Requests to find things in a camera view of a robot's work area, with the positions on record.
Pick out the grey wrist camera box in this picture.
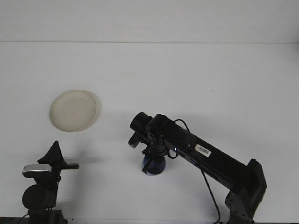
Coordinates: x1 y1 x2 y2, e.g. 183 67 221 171
22 164 52 178
128 132 141 149

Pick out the pale round plate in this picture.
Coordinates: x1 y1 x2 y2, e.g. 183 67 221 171
49 89 98 132

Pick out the pale blue cup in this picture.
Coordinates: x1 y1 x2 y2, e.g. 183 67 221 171
141 155 167 176

